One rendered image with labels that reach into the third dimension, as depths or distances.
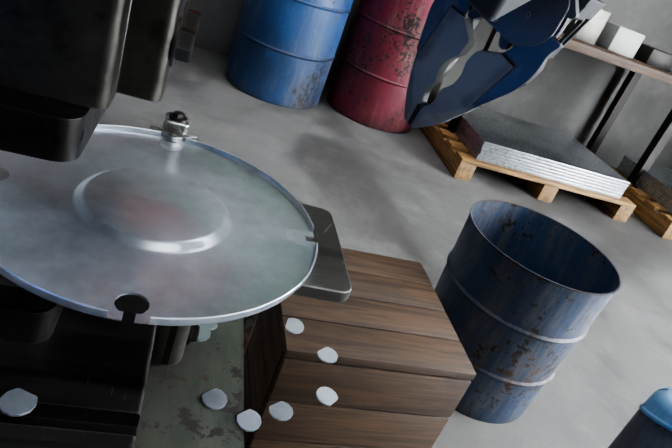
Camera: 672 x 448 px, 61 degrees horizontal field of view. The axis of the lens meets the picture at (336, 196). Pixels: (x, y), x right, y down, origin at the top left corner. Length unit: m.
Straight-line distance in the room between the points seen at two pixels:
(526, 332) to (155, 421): 1.12
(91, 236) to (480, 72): 0.31
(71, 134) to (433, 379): 0.95
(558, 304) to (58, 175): 1.19
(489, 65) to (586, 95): 4.27
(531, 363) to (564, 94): 3.23
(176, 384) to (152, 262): 0.14
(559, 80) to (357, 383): 3.64
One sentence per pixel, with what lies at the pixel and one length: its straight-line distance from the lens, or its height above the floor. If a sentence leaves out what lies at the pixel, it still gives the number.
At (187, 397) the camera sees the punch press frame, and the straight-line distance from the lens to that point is 0.55.
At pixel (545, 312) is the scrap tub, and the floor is 0.39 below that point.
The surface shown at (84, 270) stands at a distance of 0.43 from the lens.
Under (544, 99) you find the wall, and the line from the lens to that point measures 4.53.
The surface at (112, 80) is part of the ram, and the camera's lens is 0.40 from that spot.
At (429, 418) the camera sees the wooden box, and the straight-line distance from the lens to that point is 1.29.
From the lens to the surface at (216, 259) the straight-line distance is 0.47.
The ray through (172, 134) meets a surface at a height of 0.79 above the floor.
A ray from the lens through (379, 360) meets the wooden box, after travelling 1.13.
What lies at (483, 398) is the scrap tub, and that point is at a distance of 1.65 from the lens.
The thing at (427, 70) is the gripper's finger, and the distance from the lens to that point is 0.44.
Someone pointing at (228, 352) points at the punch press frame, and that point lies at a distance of 0.59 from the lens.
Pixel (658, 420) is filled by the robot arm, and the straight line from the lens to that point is 0.83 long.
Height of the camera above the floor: 1.05
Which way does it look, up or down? 25 degrees down
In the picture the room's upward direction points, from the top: 21 degrees clockwise
